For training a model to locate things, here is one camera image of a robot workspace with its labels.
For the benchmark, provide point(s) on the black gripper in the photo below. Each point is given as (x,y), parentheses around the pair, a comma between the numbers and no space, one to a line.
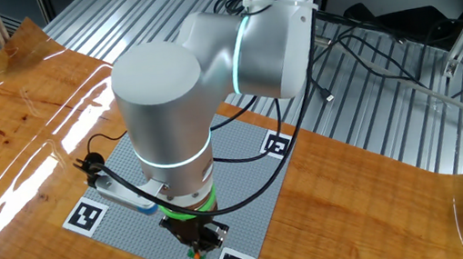
(196,231)

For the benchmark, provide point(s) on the orange Lego plate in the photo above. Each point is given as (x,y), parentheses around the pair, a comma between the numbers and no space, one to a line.
(196,256)

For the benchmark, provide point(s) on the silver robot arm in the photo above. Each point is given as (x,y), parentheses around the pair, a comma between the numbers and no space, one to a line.
(164,112)

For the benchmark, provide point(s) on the green square Lego plate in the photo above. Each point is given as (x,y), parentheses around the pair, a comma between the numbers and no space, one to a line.
(203,257)

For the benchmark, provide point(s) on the grey Lego baseplate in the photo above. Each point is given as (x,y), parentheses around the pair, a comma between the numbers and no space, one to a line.
(245,191)

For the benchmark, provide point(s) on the wood pattern table mat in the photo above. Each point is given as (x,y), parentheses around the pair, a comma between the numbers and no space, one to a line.
(362,202)

